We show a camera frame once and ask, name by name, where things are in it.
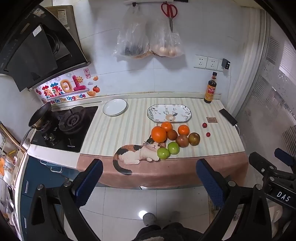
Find green apple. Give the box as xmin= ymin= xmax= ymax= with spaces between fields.
xmin=157 ymin=147 xmax=170 ymax=160
xmin=167 ymin=142 xmax=180 ymax=155

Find brown flue cover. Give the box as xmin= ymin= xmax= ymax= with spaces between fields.
xmin=45 ymin=5 xmax=80 ymax=54

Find black smartphone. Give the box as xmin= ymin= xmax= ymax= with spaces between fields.
xmin=219 ymin=108 xmax=238 ymax=126

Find black range hood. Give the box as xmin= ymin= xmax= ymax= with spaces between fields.
xmin=0 ymin=5 xmax=92 ymax=92

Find frosted glass sliding door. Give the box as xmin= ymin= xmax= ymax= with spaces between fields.
xmin=231 ymin=9 xmax=296 ymax=163

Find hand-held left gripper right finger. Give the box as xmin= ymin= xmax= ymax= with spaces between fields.
xmin=196 ymin=158 xmax=274 ymax=241

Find round white plate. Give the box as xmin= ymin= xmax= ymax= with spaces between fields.
xmin=102 ymin=99 xmax=128 ymax=116

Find oval floral patterned plate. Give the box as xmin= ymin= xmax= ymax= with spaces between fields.
xmin=147 ymin=104 xmax=192 ymax=123

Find person's dark trousers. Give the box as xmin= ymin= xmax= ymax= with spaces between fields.
xmin=134 ymin=222 xmax=203 ymax=241

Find clear plastic bag with eggs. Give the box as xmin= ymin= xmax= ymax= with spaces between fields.
xmin=148 ymin=17 xmax=184 ymax=58

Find colourful wall sticker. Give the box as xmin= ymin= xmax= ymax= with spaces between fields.
xmin=36 ymin=68 xmax=100 ymax=104

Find large orange with stem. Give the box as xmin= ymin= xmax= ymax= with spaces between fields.
xmin=151 ymin=125 xmax=167 ymax=143

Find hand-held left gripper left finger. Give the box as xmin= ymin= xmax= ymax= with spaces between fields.
xmin=27 ymin=158 xmax=104 ymax=241

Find wall hook rail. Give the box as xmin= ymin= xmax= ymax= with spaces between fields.
xmin=124 ymin=0 xmax=185 ymax=4

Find small frying pan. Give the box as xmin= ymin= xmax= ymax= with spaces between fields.
xmin=20 ymin=102 xmax=52 ymax=149

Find white wall socket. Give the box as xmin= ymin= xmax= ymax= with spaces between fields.
xmin=194 ymin=55 xmax=207 ymax=69
xmin=206 ymin=57 xmax=219 ymax=70

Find black gas stove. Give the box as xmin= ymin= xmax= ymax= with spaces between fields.
xmin=31 ymin=106 xmax=99 ymax=153

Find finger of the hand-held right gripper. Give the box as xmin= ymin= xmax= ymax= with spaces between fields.
xmin=274 ymin=148 xmax=296 ymax=168
xmin=248 ymin=151 xmax=278 ymax=178

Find red handled scissors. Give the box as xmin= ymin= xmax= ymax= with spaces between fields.
xmin=161 ymin=2 xmax=178 ymax=33

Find person's grey slipper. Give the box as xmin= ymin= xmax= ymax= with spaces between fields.
xmin=143 ymin=212 xmax=156 ymax=227

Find blue kitchen cabinet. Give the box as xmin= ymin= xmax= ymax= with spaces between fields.
xmin=17 ymin=155 xmax=79 ymax=232

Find side shelf unit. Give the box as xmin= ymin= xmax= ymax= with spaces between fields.
xmin=0 ymin=122 xmax=26 ymax=219

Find striped cat print table mat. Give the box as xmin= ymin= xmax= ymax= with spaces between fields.
xmin=77 ymin=97 xmax=249 ymax=189

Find dark soy sauce bottle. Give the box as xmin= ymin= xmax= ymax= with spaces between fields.
xmin=204 ymin=72 xmax=218 ymax=104

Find clear plastic bag dark contents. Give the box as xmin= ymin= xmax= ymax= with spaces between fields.
xmin=113 ymin=5 xmax=151 ymax=59

